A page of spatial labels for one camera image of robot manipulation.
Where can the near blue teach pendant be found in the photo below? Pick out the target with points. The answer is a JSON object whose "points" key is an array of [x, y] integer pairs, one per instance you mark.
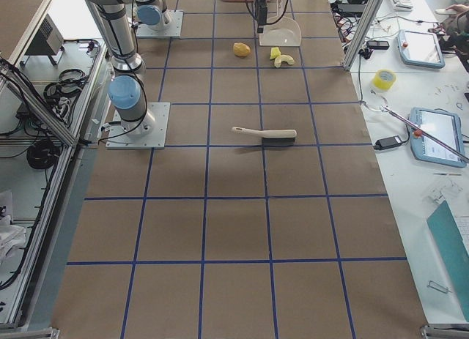
{"points": [[443, 125]]}

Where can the yellow tape roll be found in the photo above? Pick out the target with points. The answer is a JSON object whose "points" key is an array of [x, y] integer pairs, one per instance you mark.
{"points": [[384, 79]]}

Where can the grey metal box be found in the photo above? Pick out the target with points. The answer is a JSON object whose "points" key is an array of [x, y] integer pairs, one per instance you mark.
{"points": [[48, 41]]}

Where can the far blue teach pendant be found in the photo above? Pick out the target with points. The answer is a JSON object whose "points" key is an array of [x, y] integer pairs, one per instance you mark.
{"points": [[421, 49]]}

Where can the black power adapter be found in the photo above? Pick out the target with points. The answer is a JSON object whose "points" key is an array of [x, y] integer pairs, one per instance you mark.
{"points": [[388, 143]]}

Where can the yellow-green sponge piece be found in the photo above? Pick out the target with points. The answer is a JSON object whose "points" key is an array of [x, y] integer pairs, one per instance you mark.
{"points": [[274, 53]]}

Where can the blue teach pendant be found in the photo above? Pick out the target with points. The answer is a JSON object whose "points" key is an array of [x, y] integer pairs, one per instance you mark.
{"points": [[443, 125], [421, 49]]}

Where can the teal notebook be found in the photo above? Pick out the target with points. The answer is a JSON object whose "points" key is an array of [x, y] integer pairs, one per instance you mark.
{"points": [[453, 251]]}

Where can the yellow potato toy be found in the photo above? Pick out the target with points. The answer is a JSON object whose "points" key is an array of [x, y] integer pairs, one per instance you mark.
{"points": [[241, 50]]}

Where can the beige plastic dustpan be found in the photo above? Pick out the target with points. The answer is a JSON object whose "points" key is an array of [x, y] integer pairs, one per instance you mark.
{"points": [[284, 33]]}

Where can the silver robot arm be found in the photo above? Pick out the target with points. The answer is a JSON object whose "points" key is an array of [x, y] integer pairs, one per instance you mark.
{"points": [[126, 91], [152, 12]]}

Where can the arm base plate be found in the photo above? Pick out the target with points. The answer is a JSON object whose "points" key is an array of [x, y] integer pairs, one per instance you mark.
{"points": [[173, 29], [151, 133]]}

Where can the beige hand brush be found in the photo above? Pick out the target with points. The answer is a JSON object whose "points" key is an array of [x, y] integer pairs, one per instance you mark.
{"points": [[270, 137]]}

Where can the pale curved peel piece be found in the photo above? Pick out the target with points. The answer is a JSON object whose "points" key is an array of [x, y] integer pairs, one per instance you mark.
{"points": [[283, 58]]}

